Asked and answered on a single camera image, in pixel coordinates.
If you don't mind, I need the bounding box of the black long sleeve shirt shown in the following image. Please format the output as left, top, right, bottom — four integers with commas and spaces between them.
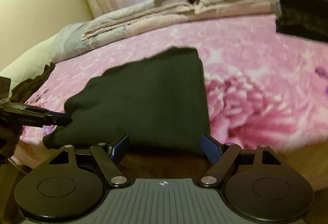
43, 47, 210, 155

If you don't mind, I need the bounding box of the dark brown garment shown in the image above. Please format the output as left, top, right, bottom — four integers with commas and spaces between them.
9, 63, 56, 103

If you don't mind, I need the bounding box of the white quilted headboard cushion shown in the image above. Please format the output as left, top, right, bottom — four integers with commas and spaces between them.
1, 34, 57, 85

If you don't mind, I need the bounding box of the pink floral bed sheet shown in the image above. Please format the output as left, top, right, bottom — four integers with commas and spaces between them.
13, 15, 327, 168

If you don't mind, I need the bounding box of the grey beige folded duvet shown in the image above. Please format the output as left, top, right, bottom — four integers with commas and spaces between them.
51, 0, 163, 63

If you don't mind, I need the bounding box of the beige folded blanket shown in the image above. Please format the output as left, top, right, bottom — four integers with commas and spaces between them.
81, 0, 277, 41

